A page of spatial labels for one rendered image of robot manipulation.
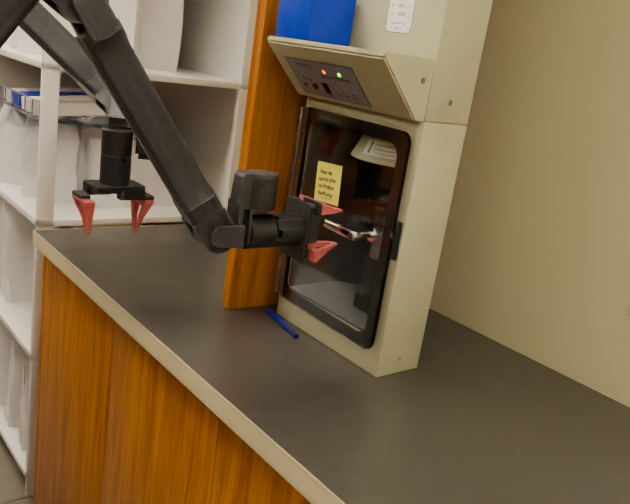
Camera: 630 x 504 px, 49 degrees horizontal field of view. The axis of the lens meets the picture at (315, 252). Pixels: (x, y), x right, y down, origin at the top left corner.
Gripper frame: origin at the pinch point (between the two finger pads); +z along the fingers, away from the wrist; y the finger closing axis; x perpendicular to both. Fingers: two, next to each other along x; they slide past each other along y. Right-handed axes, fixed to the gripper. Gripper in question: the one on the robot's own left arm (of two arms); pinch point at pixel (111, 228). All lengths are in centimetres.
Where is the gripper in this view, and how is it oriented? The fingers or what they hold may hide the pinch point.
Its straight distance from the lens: 142.6
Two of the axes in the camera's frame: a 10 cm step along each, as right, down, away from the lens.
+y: 7.7, -0.7, 6.3
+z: -1.4, 9.5, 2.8
